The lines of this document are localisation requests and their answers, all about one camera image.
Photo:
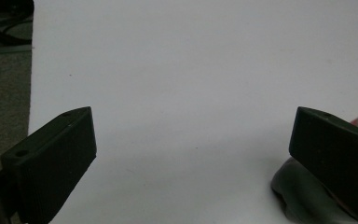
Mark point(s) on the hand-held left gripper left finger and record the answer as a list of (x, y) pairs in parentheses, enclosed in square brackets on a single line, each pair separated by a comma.
[(49, 161)]

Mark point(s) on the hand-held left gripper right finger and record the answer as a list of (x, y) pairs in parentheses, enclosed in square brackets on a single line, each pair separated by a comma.
[(335, 155)]

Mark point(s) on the dark green soft object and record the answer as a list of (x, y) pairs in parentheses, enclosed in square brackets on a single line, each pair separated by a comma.
[(301, 193)]

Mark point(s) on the white table sheet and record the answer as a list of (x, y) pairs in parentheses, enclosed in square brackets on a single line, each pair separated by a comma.
[(183, 77)]

